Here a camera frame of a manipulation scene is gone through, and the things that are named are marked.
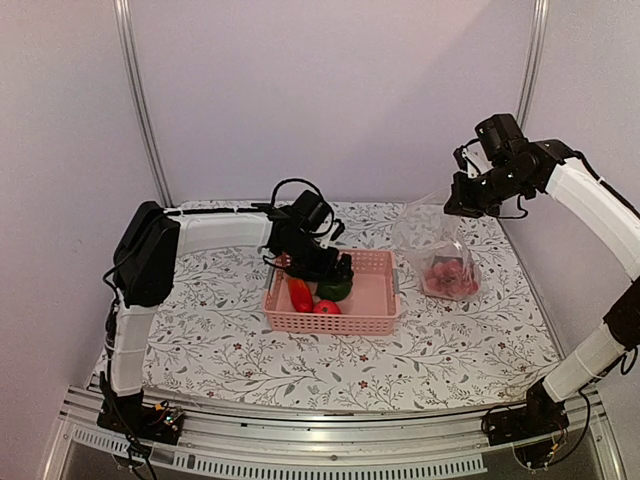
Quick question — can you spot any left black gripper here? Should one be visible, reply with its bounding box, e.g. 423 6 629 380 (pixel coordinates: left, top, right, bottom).
281 234 352 283

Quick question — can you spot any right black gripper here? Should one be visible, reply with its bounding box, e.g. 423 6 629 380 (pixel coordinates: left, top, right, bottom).
445 161 533 218

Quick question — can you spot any orange red pepper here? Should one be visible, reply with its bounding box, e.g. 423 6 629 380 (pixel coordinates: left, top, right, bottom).
287 278 314 313

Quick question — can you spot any green avocado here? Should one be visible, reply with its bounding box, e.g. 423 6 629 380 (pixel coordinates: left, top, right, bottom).
315 280 353 302

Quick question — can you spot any red tomato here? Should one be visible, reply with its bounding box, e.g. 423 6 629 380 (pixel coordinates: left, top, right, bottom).
313 300 342 315

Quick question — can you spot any clear zip top bag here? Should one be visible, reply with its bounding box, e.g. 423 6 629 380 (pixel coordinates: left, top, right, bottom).
392 189 481 295

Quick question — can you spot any red lychee bunch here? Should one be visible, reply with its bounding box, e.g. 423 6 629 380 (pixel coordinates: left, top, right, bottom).
423 259 480 300

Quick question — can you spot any dark purple eggplant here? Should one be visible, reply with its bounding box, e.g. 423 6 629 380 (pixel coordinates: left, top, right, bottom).
433 255 455 265

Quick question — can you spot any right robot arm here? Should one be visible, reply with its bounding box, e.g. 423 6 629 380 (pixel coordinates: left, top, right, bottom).
444 140 639 444

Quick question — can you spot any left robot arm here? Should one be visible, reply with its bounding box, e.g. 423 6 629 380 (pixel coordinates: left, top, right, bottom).
101 191 345 434

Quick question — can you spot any pink plastic basket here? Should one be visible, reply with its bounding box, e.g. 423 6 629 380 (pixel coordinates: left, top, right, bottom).
262 249 400 336

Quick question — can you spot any floral tablecloth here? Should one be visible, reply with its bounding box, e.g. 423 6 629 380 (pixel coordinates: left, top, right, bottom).
112 219 559 412

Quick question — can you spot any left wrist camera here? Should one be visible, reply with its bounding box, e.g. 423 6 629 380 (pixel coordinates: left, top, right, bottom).
291 190 346 241

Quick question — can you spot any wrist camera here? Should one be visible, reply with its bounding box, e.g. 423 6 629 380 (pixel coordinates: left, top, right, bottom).
291 190 346 241
475 113 527 164

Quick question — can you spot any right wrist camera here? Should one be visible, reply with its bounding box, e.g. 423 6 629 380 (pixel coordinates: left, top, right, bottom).
475 113 527 164

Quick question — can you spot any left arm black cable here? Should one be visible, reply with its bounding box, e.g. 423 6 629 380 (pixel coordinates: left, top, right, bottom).
269 178 321 206

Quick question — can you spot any right aluminium frame post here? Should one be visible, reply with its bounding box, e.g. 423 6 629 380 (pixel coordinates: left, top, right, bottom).
516 0 550 128

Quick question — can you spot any aluminium frame post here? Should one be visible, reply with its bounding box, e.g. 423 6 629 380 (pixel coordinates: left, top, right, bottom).
113 0 174 207
516 0 550 128

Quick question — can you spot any aluminium front rail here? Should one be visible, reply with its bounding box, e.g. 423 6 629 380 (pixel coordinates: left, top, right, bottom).
42 384 631 479

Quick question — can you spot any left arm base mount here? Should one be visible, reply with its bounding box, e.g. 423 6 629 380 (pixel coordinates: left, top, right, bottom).
97 398 184 445

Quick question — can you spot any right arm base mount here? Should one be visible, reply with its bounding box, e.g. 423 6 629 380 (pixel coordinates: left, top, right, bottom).
481 406 569 446

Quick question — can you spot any left aluminium frame post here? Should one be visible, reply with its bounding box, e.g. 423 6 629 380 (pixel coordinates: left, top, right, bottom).
113 0 174 207

